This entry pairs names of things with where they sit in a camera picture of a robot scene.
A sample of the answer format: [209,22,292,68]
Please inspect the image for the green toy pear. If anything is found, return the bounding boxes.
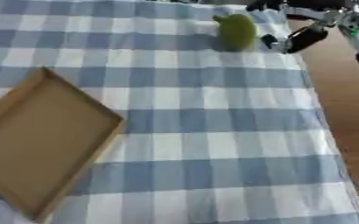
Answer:
[211,13,261,52]

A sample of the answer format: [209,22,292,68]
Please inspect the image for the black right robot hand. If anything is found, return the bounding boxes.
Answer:
[245,0,355,55]

